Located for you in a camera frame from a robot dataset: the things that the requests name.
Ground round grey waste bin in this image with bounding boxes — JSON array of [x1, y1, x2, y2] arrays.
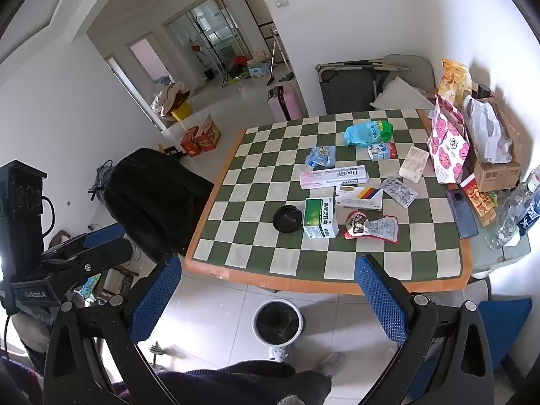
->
[[252, 299, 305, 349]]

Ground blue chair seat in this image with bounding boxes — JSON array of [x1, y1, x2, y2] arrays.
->
[[479, 297, 533, 373]]

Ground blue snack wrapper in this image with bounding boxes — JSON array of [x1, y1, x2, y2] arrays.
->
[[304, 145, 336, 169]]

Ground white pillow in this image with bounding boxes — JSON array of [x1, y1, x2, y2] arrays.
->
[[370, 77, 435, 113]]

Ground small blue white carton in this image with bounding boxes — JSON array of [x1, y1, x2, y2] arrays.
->
[[367, 142, 398, 162]]

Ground flat cream box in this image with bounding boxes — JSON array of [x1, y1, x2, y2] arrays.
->
[[399, 145, 430, 183]]

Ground red gift box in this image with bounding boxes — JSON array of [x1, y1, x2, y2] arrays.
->
[[181, 127, 204, 158], [195, 114, 222, 153]]

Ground yellow snack bag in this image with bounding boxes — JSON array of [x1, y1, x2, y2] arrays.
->
[[437, 58, 473, 106]]

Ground wooden stool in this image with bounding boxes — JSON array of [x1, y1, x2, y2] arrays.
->
[[101, 262, 141, 301]]

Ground green white medicine box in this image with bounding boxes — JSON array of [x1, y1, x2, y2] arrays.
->
[[303, 197, 339, 239]]

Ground pink flower print bag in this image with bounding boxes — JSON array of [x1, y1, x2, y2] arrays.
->
[[427, 93, 470, 185]]

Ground metal dumbbell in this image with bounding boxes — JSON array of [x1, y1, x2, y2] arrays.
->
[[149, 341, 179, 369]]

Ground person's dark clothing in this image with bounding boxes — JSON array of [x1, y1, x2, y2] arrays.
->
[[155, 360, 334, 405]]

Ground silver blister pack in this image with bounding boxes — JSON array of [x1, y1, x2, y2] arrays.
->
[[381, 176, 418, 209]]

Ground black covered chair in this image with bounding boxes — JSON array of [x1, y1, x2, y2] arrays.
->
[[103, 147, 215, 259]]

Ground grey folding bed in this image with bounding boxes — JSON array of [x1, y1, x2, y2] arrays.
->
[[316, 60, 411, 115]]

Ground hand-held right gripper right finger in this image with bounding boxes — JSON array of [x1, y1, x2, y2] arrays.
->
[[355, 254, 495, 405]]

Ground clear glass bottle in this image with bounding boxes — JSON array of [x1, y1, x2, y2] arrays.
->
[[485, 182, 531, 250]]

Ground brown cardboard box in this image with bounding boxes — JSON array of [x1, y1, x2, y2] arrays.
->
[[462, 97, 523, 193]]

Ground blue label bottle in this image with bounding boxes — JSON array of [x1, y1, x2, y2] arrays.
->
[[518, 168, 540, 237]]

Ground long pink white box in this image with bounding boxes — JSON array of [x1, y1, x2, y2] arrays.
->
[[300, 165, 369, 190]]

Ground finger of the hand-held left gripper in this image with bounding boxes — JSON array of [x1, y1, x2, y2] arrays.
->
[[44, 238, 135, 293], [40, 222, 128, 263]]

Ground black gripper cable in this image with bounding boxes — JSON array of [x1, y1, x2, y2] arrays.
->
[[41, 195, 57, 238]]

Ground white box with colour stripes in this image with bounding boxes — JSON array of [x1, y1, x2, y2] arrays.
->
[[335, 185, 384, 211]]

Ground green white checkered tablecloth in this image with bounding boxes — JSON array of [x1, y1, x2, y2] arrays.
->
[[184, 109, 472, 296]]

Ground white plastic bag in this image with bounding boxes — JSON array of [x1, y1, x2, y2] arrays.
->
[[462, 95, 514, 165]]

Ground pile of clothes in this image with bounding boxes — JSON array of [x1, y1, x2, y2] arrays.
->
[[151, 81, 191, 115]]

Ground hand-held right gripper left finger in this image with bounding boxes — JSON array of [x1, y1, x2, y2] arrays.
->
[[42, 253, 183, 405]]

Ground black round lid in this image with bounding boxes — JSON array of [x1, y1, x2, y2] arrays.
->
[[272, 205, 303, 234]]

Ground red orange flat box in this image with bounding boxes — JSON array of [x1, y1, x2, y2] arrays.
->
[[459, 176, 498, 227]]

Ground dark smartphone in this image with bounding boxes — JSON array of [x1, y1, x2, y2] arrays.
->
[[446, 188, 480, 239]]

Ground black coat rack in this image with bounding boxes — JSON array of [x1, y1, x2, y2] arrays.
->
[[188, 12, 229, 81]]

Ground grey cushion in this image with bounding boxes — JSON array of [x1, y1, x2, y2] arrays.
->
[[382, 54, 435, 93]]

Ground red snack pouch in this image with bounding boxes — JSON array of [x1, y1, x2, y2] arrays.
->
[[344, 210, 401, 244]]

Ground teal plastic bag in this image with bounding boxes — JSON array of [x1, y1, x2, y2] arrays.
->
[[344, 120, 395, 149]]

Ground pink suitcase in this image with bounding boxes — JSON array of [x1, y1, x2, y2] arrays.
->
[[267, 85, 303, 121]]

